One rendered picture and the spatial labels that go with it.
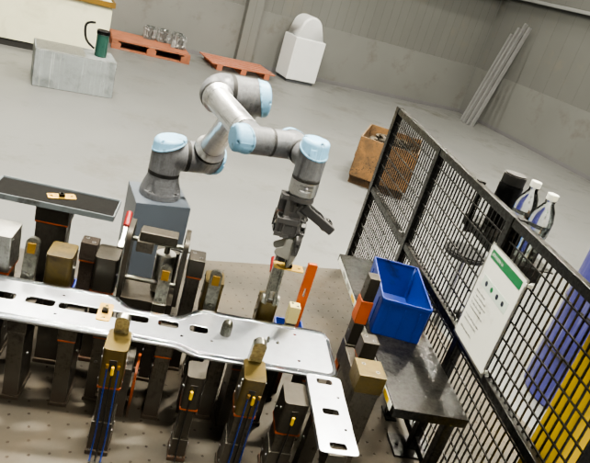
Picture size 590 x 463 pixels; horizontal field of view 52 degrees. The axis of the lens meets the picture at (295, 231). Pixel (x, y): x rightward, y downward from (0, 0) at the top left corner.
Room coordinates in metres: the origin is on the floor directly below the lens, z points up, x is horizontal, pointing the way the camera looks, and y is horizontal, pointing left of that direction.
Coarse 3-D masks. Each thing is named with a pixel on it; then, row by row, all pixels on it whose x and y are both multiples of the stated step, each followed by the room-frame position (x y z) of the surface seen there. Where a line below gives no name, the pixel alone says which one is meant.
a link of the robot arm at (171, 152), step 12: (168, 132) 2.12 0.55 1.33; (156, 144) 2.03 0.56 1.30; (168, 144) 2.02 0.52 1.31; (180, 144) 2.05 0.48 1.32; (156, 156) 2.03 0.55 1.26; (168, 156) 2.02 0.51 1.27; (180, 156) 2.05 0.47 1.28; (156, 168) 2.02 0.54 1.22; (168, 168) 2.03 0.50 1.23; (180, 168) 2.06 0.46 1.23
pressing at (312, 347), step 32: (0, 288) 1.36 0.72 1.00; (32, 288) 1.41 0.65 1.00; (64, 288) 1.45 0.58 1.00; (32, 320) 1.28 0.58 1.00; (64, 320) 1.31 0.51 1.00; (96, 320) 1.35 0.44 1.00; (160, 320) 1.45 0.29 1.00; (192, 320) 1.49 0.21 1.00; (224, 320) 1.54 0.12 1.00; (256, 320) 1.59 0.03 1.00; (192, 352) 1.35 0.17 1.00; (224, 352) 1.38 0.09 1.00; (288, 352) 1.48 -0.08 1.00; (320, 352) 1.52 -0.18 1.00
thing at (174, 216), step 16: (128, 192) 2.10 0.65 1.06; (128, 208) 2.05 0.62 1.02; (144, 208) 1.96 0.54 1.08; (160, 208) 1.99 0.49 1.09; (176, 208) 2.01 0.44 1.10; (144, 224) 1.96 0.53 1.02; (160, 224) 1.99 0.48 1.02; (176, 224) 2.02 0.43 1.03; (144, 256) 1.98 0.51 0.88; (128, 272) 1.95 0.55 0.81; (144, 272) 1.98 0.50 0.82
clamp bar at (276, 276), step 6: (276, 258) 1.64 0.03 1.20; (282, 258) 1.62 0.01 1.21; (276, 270) 1.65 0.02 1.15; (282, 270) 1.64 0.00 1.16; (270, 276) 1.64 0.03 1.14; (276, 276) 1.65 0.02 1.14; (282, 276) 1.64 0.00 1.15; (270, 282) 1.63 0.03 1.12; (276, 282) 1.64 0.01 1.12; (270, 288) 1.64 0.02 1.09; (276, 288) 1.64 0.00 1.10; (276, 294) 1.63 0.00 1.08; (264, 300) 1.62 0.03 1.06
